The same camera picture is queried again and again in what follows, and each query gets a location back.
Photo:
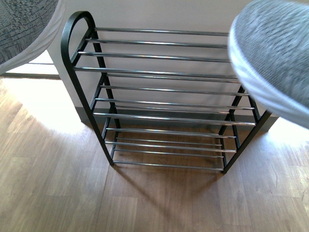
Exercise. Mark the grey knit sneaker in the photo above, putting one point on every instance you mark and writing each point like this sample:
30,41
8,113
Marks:
268,46
27,28

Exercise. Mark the black metal shoe rack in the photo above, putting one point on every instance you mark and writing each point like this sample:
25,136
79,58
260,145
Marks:
159,97

